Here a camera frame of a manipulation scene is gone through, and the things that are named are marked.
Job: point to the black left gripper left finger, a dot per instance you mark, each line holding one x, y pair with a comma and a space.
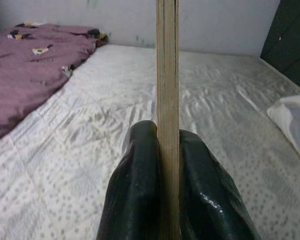
135, 187

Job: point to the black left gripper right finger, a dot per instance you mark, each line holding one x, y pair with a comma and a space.
205, 195

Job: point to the white pillow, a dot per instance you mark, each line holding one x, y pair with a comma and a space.
292, 120

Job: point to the colourful children's book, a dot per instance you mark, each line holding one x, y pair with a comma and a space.
167, 75

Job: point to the white quilted mattress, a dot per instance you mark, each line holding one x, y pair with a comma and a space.
77, 125

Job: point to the mauve cartoon print blanket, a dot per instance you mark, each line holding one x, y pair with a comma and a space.
27, 75

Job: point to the dark tufted headboard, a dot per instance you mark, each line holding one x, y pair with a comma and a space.
290, 37

